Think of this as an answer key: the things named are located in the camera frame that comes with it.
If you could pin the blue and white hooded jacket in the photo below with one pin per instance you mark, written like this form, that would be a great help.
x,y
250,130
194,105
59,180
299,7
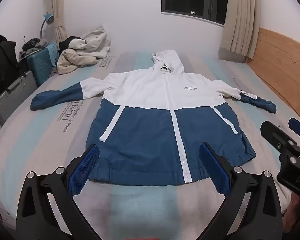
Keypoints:
x,y
150,120

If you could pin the silver hard case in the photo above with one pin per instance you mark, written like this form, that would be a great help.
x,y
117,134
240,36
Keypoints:
x,y
12,97

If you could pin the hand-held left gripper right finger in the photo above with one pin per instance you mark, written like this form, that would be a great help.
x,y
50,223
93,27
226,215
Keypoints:
x,y
213,170

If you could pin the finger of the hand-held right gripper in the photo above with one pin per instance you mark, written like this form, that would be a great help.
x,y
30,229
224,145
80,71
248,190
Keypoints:
x,y
298,127
277,140

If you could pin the blue desk lamp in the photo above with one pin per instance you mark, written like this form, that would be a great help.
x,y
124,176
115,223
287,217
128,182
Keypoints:
x,y
48,18

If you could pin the teal cloth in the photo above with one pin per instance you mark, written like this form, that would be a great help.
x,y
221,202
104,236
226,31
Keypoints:
x,y
53,53

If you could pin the black garment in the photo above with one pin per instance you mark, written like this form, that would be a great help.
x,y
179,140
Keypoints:
x,y
68,42

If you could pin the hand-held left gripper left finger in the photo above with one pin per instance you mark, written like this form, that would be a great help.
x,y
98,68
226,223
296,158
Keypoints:
x,y
84,170

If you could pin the beige crumpled jacket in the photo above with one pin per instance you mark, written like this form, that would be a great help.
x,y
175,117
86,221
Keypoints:
x,y
75,60

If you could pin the teal suitcase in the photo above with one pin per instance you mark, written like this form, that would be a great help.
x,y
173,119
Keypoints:
x,y
40,67

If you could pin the beige curtain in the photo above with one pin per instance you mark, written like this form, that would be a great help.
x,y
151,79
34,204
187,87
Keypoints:
x,y
61,7
240,17

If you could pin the wooden headboard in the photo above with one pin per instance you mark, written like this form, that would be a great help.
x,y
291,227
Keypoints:
x,y
282,62

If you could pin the white crumpled jacket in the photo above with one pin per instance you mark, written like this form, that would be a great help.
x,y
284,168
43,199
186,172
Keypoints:
x,y
97,42

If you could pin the person's right hand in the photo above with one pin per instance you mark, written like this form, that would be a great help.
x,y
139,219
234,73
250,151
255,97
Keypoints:
x,y
298,207

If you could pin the grey clothes with headphones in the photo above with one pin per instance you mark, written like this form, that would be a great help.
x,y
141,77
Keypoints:
x,y
32,46

